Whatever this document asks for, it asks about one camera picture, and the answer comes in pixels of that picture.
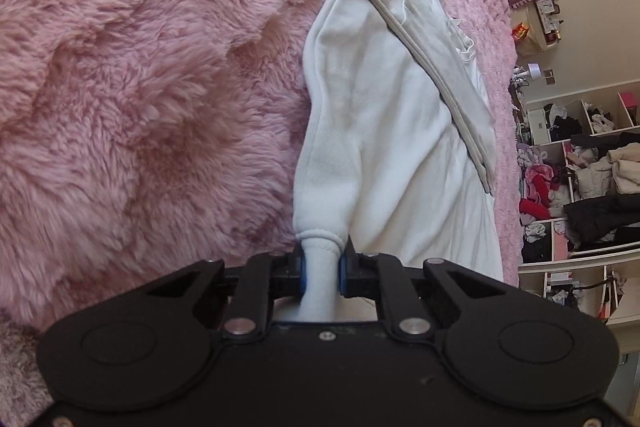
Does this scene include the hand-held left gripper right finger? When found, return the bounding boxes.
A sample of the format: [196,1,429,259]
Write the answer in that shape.
[337,237,507,338]

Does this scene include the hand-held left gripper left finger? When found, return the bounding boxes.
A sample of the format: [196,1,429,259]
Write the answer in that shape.
[142,251,307,339]

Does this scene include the white printed sweatshirt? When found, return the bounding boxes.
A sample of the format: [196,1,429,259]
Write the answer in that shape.
[291,0,503,323]

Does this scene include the beige folded clothes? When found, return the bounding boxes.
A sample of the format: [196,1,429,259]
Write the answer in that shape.
[606,144,640,196]

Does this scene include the red garment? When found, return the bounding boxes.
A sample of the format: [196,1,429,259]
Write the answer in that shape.
[519,198,552,219]

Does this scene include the white shelf unit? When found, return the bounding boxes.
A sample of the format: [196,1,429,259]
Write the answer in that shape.
[516,87,640,325]

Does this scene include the pink fluffy blanket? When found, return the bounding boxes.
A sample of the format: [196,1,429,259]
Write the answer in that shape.
[0,0,523,427]

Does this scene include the black jacket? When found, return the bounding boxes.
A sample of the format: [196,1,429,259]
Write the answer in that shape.
[564,193,640,254]

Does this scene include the beige organizer box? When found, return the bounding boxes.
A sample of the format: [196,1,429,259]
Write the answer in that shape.
[524,0,567,54]

